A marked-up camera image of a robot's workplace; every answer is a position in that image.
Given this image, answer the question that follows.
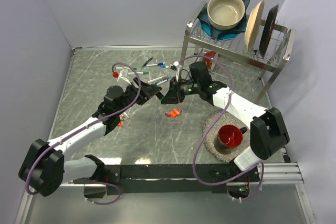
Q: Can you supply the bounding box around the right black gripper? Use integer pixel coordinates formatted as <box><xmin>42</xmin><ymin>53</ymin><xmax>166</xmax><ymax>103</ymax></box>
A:
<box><xmin>161</xmin><ymin>76</ymin><xmax>201</xmax><ymax>105</ymax></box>

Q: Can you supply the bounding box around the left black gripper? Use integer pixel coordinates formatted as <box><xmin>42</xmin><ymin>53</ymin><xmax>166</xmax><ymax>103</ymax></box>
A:
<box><xmin>116</xmin><ymin>77</ymin><xmax>162</xmax><ymax>115</ymax></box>

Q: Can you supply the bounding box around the black green highlighter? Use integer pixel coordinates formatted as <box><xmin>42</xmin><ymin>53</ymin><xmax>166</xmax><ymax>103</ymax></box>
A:
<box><xmin>156</xmin><ymin>92</ymin><xmax>164</xmax><ymax>101</ymax></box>

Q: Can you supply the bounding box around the orange highlighter cap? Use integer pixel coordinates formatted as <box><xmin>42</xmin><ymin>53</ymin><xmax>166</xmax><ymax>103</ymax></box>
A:
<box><xmin>170</xmin><ymin>111</ymin><xmax>177</xmax><ymax>118</ymax></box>

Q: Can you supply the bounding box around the green capped marker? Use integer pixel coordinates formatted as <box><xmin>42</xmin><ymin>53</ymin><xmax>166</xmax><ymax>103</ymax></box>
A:
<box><xmin>115</xmin><ymin>67</ymin><xmax>137</xmax><ymax>70</ymax></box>
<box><xmin>127</xmin><ymin>71</ymin><xmax>150</xmax><ymax>76</ymax></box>

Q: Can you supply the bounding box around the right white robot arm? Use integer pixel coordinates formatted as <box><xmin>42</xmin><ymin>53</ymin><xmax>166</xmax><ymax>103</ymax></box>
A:
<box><xmin>161</xmin><ymin>61</ymin><xmax>290</xmax><ymax>181</ymax></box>

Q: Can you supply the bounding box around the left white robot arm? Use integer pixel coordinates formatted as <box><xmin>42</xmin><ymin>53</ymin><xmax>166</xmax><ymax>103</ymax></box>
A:
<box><xmin>18</xmin><ymin>78</ymin><xmax>163</xmax><ymax>197</ymax></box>

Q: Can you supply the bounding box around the dark blue pen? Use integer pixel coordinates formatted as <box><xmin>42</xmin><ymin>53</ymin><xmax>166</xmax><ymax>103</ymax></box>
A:
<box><xmin>154</xmin><ymin>77</ymin><xmax>171</xmax><ymax>86</ymax></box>

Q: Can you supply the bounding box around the blue capped white marker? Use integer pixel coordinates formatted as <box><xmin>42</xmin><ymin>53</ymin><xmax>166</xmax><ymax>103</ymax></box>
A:
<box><xmin>157</xmin><ymin>62</ymin><xmax>171</xmax><ymax>69</ymax></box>

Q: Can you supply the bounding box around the small red bowl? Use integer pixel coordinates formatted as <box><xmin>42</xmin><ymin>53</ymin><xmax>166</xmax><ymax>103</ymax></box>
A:
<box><xmin>202</xmin><ymin>51</ymin><xmax>217</xmax><ymax>70</ymax></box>

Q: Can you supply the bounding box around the speckled grey plate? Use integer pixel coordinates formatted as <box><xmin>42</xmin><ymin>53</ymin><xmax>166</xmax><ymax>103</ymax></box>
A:
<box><xmin>203</xmin><ymin>112</ymin><xmax>250</xmax><ymax>163</ymax></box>

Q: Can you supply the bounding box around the teal star shaped plate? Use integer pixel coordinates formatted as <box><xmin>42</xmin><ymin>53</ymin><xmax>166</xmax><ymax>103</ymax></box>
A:
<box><xmin>197</xmin><ymin>0</ymin><xmax>250</xmax><ymax>41</ymax></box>

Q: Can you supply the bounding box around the red black mug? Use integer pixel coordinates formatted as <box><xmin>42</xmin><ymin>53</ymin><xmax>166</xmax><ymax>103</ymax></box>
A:
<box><xmin>213</xmin><ymin>125</ymin><xmax>248</xmax><ymax>154</ymax></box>

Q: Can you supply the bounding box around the black base bar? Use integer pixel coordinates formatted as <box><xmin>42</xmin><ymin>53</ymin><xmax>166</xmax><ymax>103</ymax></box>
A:
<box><xmin>73</xmin><ymin>164</ymin><xmax>260</xmax><ymax>200</ymax></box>

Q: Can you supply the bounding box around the beige ceramic bowl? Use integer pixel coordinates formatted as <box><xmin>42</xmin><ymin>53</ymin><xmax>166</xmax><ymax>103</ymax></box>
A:
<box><xmin>207</xmin><ymin>0</ymin><xmax>246</xmax><ymax>30</ymax></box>

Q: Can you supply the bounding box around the beige plate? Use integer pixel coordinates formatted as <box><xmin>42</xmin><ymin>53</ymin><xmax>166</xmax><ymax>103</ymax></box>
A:
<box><xmin>244</xmin><ymin>0</ymin><xmax>265</xmax><ymax>52</ymax></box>

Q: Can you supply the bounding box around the steel dish rack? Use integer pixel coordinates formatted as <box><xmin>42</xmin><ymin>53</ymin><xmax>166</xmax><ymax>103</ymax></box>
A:
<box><xmin>181</xmin><ymin>1</ymin><xmax>297</xmax><ymax>103</ymax></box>

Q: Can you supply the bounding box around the black plate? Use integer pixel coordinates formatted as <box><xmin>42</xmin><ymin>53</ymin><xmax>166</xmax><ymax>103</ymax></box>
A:
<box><xmin>258</xmin><ymin>4</ymin><xmax>279</xmax><ymax>58</ymax></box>

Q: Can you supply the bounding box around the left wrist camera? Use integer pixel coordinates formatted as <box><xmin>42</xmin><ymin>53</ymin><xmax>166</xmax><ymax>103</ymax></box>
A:
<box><xmin>112</xmin><ymin>69</ymin><xmax>130</xmax><ymax>83</ymax></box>

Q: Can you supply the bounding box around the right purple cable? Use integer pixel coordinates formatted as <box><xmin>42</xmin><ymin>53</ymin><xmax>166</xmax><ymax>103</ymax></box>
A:
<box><xmin>178</xmin><ymin>55</ymin><xmax>264</xmax><ymax>201</ymax></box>

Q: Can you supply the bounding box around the purple cable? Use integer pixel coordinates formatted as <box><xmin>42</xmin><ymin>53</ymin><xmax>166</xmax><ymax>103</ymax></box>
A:
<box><xmin>26</xmin><ymin>62</ymin><xmax>142</xmax><ymax>206</ymax></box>
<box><xmin>178</xmin><ymin>55</ymin><xmax>264</xmax><ymax>201</ymax></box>

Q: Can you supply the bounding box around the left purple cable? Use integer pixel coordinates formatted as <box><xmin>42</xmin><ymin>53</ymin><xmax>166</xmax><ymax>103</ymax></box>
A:
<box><xmin>26</xmin><ymin>62</ymin><xmax>142</xmax><ymax>206</ymax></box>

